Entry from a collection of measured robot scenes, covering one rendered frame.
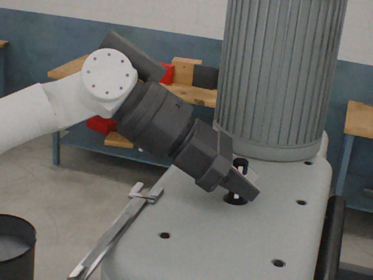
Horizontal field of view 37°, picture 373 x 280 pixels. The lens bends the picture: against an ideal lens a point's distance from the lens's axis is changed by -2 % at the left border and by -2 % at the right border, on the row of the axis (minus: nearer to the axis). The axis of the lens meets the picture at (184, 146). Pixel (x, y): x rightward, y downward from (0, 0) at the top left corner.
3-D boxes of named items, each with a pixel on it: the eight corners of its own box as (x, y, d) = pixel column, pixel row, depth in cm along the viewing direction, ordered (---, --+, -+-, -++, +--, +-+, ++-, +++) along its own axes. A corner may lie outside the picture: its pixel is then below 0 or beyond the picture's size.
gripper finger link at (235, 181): (248, 203, 79) (213, 179, 78) (263, 187, 78) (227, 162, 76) (249, 208, 77) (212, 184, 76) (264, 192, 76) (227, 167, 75)
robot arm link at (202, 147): (201, 171, 87) (137, 127, 85) (240, 124, 83) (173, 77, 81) (197, 211, 75) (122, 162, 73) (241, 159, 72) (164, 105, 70)
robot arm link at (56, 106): (137, 91, 73) (42, 132, 70) (126, 103, 82) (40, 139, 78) (117, 47, 73) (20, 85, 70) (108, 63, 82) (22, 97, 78)
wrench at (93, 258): (91, 289, 59) (91, 283, 59) (58, 279, 60) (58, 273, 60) (163, 192, 81) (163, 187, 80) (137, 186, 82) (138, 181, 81)
